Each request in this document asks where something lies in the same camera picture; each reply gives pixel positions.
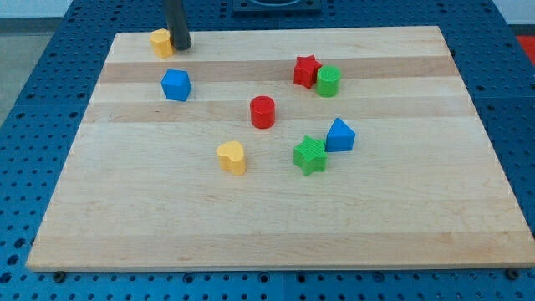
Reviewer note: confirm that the yellow heart block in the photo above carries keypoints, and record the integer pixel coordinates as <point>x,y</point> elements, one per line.
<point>231,157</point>

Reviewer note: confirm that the green star block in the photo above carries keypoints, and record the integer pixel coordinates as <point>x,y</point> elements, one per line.
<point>310,155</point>

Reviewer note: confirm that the red cylinder block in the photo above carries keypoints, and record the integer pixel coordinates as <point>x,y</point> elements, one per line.
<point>262,109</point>

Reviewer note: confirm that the light wooden board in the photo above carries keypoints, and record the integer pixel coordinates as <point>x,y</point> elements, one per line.
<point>142,190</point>

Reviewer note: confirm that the blue triangle block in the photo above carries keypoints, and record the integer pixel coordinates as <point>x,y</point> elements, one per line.
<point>340,137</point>

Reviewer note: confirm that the red star block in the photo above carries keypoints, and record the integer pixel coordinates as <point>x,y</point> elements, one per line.
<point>305,71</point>

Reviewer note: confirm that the green cylinder block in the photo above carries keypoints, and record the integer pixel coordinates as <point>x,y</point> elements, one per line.
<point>328,81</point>

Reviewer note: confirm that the blue cube block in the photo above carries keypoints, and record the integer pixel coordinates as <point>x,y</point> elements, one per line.
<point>176,85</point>

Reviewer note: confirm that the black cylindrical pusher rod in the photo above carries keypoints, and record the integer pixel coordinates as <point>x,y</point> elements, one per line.
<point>176,21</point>

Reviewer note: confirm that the yellow pentagon block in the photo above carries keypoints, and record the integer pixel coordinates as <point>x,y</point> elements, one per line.
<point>160,41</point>

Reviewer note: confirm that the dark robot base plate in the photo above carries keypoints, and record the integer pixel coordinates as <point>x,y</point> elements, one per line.
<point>243,7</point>

